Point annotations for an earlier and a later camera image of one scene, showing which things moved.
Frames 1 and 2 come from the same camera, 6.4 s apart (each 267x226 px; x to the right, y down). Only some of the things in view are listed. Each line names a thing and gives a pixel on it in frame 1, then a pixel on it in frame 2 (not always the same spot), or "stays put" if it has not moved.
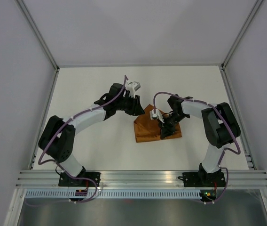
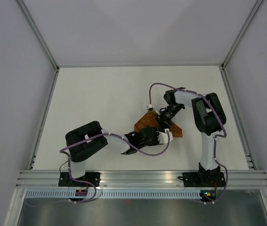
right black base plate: [200, 179] stays put
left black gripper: [136, 109] -> [156, 142]
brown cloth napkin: [146, 129] stays put
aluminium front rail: [234, 179] stays put
